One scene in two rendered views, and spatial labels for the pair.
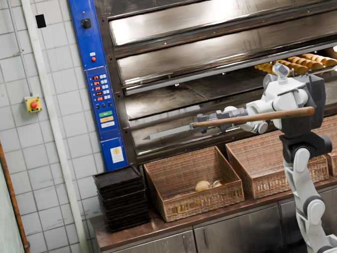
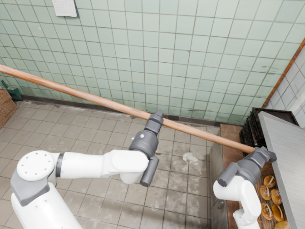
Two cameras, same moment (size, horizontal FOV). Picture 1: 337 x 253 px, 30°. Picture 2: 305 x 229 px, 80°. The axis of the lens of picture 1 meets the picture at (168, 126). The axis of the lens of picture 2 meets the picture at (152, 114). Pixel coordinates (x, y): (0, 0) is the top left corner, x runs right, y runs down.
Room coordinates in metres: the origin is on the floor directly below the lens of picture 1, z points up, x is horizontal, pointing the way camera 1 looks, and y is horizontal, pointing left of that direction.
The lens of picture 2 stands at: (3.44, -0.70, 1.87)
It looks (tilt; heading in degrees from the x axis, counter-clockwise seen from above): 47 degrees down; 113
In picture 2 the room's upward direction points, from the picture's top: straight up
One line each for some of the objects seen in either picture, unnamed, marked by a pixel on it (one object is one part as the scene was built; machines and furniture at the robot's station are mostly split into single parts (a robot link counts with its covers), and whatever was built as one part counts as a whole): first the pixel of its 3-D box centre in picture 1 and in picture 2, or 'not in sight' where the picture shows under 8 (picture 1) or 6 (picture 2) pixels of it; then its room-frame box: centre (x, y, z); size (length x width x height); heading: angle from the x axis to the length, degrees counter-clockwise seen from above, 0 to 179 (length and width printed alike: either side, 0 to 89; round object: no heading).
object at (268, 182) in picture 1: (275, 160); not in sight; (4.16, -0.69, 0.72); 0.56 x 0.49 x 0.28; 102
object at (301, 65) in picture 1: (294, 63); not in sight; (4.97, -1.09, 1.21); 0.61 x 0.48 x 0.06; 12
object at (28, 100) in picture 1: (33, 103); not in sight; (4.06, 0.84, 1.46); 0.10 x 0.07 x 0.10; 102
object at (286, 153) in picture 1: (306, 144); not in sight; (3.56, -0.79, 1.01); 0.28 x 0.13 x 0.18; 101
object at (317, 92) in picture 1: (296, 103); not in sight; (3.55, -0.76, 1.27); 0.34 x 0.30 x 0.36; 7
